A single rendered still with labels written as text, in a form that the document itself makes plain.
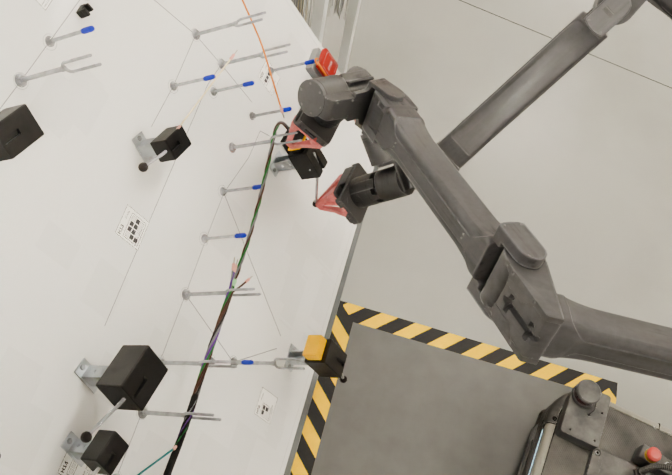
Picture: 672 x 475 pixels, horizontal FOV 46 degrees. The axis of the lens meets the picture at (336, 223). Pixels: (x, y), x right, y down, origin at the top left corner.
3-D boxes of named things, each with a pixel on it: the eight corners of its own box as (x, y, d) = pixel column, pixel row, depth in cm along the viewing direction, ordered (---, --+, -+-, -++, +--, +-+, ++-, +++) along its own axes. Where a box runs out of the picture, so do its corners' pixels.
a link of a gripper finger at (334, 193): (302, 202, 148) (341, 190, 142) (315, 176, 152) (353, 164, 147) (323, 227, 151) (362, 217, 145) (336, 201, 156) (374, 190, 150)
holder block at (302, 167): (301, 179, 145) (320, 177, 142) (287, 156, 141) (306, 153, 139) (309, 164, 147) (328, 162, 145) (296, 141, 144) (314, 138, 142)
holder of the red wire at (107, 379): (32, 425, 100) (91, 431, 94) (91, 344, 108) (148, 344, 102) (56, 449, 102) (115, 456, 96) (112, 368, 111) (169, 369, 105)
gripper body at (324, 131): (292, 124, 131) (318, 103, 126) (314, 87, 137) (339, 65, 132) (322, 149, 133) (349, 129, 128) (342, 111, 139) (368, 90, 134)
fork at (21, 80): (29, 80, 103) (105, 59, 96) (23, 90, 102) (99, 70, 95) (17, 69, 102) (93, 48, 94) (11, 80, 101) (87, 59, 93)
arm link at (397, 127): (521, 322, 102) (560, 257, 96) (484, 325, 99) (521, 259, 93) (383, 132, 131) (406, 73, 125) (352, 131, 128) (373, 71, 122)
